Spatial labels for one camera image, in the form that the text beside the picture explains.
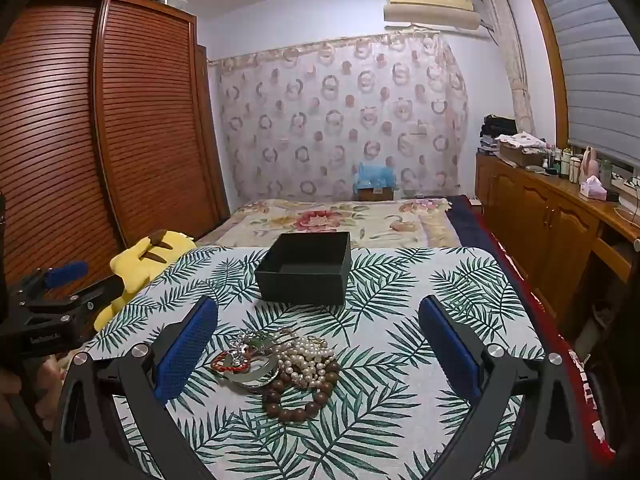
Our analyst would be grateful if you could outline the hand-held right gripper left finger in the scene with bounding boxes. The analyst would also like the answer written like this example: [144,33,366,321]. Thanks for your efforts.
[52,295,221,480]

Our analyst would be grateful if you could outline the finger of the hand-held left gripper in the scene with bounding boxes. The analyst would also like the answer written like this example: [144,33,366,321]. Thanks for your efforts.
[9,261,90,308]
[47,280,125,317]

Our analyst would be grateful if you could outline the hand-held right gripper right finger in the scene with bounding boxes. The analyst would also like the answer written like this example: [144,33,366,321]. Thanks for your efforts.
[417,295,586,480]

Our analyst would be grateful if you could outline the red cord bracelet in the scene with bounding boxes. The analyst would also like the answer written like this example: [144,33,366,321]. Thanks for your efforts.
[210,350,253,376]

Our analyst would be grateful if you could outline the silver charm ornament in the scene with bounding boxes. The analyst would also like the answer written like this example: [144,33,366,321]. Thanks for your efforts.
[229,332,257,363]

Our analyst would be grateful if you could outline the silver bangle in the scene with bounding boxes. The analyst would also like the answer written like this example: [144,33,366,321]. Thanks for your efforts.
[227,345,283,395]

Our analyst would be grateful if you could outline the brown wooden bead bracelet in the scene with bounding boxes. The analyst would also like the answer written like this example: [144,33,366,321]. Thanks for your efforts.
[262,357,342,426]

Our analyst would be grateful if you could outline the white pearl necklace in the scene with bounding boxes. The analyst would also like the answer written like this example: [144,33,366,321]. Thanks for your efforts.
[275,337,337,390]

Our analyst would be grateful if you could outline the black cardboard box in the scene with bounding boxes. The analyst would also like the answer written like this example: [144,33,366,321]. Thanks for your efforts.
[254,231,352,307]

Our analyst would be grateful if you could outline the yellow plush toy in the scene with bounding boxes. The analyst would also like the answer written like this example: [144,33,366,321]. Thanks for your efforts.
[94,229,196,332]

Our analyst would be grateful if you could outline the navy blanket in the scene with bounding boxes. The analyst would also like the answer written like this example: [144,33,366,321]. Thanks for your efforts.
[445,194,531,281]

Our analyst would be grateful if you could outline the leaf-print tablecloth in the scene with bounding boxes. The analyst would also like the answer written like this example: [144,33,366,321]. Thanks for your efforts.
[80,245,573,480]

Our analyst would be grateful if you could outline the brown slatted wooden wardrobe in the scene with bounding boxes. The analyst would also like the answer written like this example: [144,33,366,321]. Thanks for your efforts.
[0,0,232,321]

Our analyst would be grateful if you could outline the wooden sideboard cabinet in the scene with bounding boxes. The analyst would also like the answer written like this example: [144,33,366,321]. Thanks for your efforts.
[472,152,640,333]

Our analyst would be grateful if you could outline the small brown cardboard box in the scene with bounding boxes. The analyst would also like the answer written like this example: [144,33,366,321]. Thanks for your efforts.
[356,186,396,204]

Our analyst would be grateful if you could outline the floral blanket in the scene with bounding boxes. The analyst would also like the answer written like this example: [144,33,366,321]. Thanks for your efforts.
[197,197,461,251]

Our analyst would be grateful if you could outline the blue plastic bag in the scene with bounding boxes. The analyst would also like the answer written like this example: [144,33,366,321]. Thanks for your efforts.
[352,162,399,192]

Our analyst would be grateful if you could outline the pink tissue pack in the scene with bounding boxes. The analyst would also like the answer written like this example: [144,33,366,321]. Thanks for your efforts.
[580,176,609,202]

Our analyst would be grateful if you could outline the row of small bottles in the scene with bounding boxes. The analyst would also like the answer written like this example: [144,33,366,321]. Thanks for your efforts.
[546,145,583,182]

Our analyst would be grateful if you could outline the black bag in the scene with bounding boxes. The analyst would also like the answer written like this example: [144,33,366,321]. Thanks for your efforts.
[480,115,518,142]

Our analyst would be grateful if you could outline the pink figurine bottle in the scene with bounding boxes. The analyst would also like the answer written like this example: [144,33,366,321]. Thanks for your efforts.
[580,146,601,184]

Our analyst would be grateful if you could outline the white power strip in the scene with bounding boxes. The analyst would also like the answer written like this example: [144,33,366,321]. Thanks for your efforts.
[610,172,640,197]

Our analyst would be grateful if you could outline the circle-print curtain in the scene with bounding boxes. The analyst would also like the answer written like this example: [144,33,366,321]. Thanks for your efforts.
[212,30,471,203]

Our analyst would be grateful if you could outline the beige window curtain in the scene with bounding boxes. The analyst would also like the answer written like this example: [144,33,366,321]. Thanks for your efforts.
[477,0,538,136]

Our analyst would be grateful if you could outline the grey window blind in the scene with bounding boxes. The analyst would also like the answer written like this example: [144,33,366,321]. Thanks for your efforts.
[530,0,640,167]

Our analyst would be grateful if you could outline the white air conditioner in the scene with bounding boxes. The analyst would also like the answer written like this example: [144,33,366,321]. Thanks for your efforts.
[382,0,485,32]

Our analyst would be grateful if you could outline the wooden window frame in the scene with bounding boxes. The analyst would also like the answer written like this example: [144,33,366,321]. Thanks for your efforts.
[520,0,640,171]

